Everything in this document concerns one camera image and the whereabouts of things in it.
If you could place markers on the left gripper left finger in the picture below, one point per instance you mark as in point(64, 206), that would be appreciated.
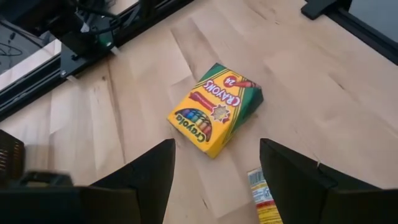
point(140, 193)

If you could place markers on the wide black plastic basket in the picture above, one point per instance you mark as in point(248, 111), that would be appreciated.
point(11, 155)

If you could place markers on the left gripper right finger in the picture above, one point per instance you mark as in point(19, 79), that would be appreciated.
point(295, 186)

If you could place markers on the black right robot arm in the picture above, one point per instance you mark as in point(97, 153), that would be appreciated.
point(81, 40)

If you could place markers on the Crayola crayons 24 box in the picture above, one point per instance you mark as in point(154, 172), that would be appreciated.
point(214, 109)

